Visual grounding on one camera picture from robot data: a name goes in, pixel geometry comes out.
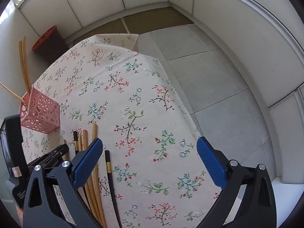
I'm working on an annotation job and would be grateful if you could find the black chopstick gold band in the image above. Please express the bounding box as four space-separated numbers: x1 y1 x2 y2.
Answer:
105 150 122 228
73 130 79 154

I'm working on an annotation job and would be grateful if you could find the wooden chopstick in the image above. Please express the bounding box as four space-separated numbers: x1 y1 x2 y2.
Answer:
21 36 31 94
81 130 102 225
91 122 108 228
19 40 27 90
0 82 28 104

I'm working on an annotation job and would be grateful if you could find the brown floor mat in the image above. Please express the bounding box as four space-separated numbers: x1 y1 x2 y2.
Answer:
66 7 193 47

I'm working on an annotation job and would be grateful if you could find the floral tablecloth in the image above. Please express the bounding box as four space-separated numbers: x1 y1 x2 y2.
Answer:
22 35 220 227

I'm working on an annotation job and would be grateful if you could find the pink perforated utensil basket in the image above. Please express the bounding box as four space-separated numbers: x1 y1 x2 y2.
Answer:
19 86 60 134

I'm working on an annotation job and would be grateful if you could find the brown trash bin orange liner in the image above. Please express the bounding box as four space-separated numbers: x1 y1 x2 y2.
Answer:
31 25 69 64

